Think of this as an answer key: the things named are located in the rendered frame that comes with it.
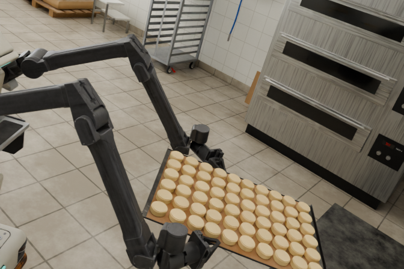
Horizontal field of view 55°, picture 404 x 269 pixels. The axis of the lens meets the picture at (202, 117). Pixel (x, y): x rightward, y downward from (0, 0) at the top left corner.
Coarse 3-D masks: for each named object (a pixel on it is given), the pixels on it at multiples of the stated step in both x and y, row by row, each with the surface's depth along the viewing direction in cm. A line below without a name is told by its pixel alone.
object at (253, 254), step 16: (192, 192) 130; (208, 192) 134; (224, 192) 137; (208, 208) 126; (224, 208) 130; (240, 208) 133; (240, 224) 126; (272, 224) 132; (256, 240) 122; (288, 240) 128; (256, 256) 116; (272, 256) 118; (304, 256) 124
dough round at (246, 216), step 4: (244, 212) 129; (248, 212) 129; (240, 216) 128; (244, 216) 127; (248, 216) 128; (252, 216) 128; (244, 220) 126; (248, 220) 126; (252, 220) 126; (252, 224) 128
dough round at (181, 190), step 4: (180, 184) 128; (176, 188) 127; (180, 188) 127; (184, 188) 127; (188, 188) 128; (176, 192) 126; (180, 192) 125; (184, 192) 125; (188, 192) 126; (184, 196) 125; (188, 196) 126
